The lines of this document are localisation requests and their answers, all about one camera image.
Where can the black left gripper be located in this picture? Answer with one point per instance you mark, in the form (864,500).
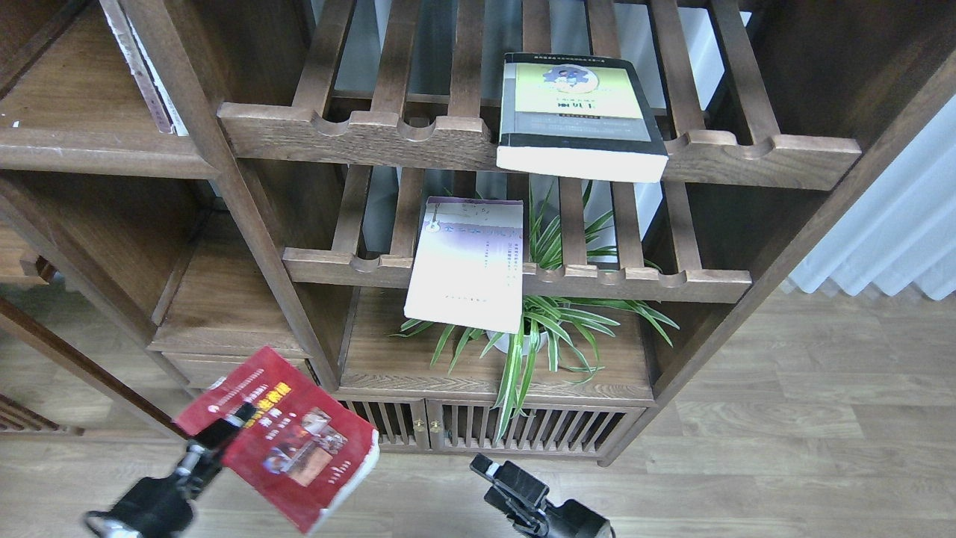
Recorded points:
(163,507)

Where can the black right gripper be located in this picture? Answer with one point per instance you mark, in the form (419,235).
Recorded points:
(522,499)

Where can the red book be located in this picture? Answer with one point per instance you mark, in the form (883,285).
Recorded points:
(302,451)

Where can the green spider plant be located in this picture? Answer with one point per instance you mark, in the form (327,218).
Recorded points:
(546,321)

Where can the white lavender book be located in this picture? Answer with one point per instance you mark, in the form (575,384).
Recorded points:
(468,264)

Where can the dark wooden bookshelf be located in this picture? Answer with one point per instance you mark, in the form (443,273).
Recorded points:
(288,214)

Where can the white upright book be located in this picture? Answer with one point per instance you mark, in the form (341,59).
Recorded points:
(155,95)

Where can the black and yellow book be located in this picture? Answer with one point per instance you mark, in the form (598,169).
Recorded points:
(578,117)

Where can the white curtain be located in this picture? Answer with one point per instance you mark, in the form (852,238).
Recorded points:
(901,232)

